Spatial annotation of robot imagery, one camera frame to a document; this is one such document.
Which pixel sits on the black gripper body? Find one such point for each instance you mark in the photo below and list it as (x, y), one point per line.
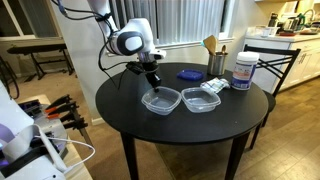
(151, 71)

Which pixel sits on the clear plastic bowl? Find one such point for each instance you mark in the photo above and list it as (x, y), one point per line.
(161, 100)
(200, 99)

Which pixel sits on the white robot base unit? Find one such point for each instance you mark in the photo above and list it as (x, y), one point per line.
(20, 146)

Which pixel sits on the blue plastic lid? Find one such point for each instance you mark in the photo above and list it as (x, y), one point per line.
(190, 74)

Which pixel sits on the round black table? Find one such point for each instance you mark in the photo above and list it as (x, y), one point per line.
(181, 126)

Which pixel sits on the checkered dish cloth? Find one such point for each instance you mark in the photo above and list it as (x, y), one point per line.
(215, 84)

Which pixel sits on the white vertical window blinds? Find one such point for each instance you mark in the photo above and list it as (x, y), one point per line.
(190, 20)

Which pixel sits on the steel utensil holder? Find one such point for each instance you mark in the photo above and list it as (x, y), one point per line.
(216, 64)

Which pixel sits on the wooden spatula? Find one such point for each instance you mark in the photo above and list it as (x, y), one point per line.
(211, 44)

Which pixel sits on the wooden spoon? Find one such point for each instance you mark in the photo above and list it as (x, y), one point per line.
(223, 49)

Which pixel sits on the black bar clamp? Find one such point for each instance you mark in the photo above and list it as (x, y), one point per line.
(76, 124)

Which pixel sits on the white wipes canister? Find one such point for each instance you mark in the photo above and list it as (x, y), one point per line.
(244, 70)

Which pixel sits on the light wooden cart top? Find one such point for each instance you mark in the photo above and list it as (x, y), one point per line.
(80, 166)

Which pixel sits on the black folding bench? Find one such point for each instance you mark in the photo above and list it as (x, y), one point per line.
(40, 50)

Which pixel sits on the black metal chair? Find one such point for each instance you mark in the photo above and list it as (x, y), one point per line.
(276, 63)

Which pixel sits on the white container on counter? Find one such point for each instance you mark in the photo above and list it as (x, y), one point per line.
(268, 31)

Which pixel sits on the black coffee maker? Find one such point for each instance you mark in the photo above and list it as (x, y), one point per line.
(273, 20)

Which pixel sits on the white kitchen cabinet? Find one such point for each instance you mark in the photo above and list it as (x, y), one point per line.
(300, 60)

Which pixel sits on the silver kitchen appliance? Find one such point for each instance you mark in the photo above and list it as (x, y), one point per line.
(290, 22)

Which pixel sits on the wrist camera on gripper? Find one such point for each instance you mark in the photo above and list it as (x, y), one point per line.
(135, 68)

